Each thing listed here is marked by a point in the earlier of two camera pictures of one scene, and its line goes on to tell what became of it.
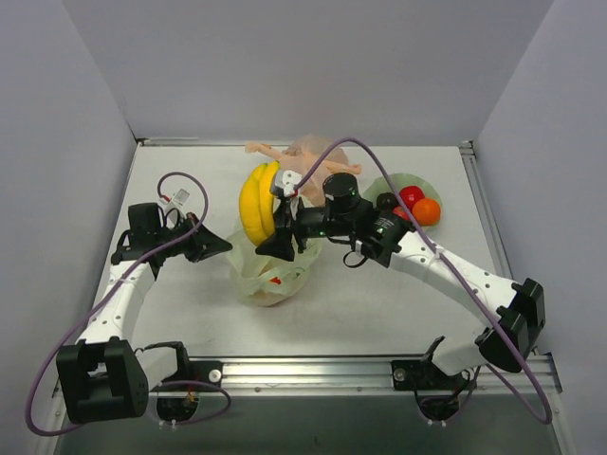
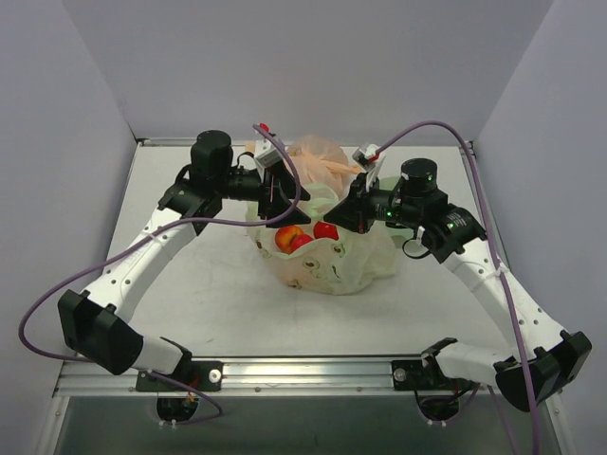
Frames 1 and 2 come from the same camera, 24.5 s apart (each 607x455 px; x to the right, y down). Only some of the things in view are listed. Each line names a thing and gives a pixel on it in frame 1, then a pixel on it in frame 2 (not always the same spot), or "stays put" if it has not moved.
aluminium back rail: x=167 y=141 stays put
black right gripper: x=289 y=224 -> x=358 y=205
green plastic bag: x=265 y=279 -> x=346 y=264
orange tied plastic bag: x=310 y=159 stays put
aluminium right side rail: x=469 y=154 stays put
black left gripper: x=193 y=242 -> x=267 y=194
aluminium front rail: x=310 y=376 stays put
